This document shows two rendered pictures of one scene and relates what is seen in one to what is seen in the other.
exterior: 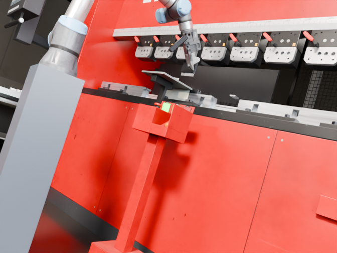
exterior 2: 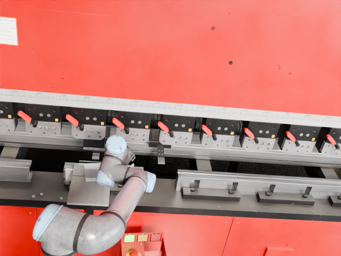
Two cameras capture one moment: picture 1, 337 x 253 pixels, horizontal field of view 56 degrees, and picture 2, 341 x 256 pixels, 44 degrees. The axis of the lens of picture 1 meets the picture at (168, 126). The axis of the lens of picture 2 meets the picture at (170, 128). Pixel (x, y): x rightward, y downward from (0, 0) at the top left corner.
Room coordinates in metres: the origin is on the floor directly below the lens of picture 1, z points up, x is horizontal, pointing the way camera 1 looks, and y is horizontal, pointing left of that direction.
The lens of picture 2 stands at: (0.66, 1.01, 2.34)
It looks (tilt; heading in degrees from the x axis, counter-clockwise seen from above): 34 degrees down; 309
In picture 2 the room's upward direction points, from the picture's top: 9 degrees clockwise
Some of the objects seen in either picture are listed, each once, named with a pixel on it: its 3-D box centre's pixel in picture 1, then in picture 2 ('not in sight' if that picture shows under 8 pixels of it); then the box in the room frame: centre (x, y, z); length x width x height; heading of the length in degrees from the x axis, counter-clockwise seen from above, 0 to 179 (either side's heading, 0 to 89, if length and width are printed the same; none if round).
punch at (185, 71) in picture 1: (189, 69); (94, 142); (1.92, -0.02, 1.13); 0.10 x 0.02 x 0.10; 48
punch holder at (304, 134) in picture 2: not in sight; (298, 135); (1.26, -0.73, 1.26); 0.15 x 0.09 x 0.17; 48
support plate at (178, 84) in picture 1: (167, 80); (90, 184); (1.81, 0.08, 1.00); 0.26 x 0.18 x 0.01; 138
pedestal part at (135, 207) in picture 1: (140, 192); not in sight; (1.47, 0.03, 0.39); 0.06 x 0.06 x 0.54; 53
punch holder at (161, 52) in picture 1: (168, 48); (44, 116); (2.07, 0.15, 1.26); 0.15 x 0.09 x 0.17; 48
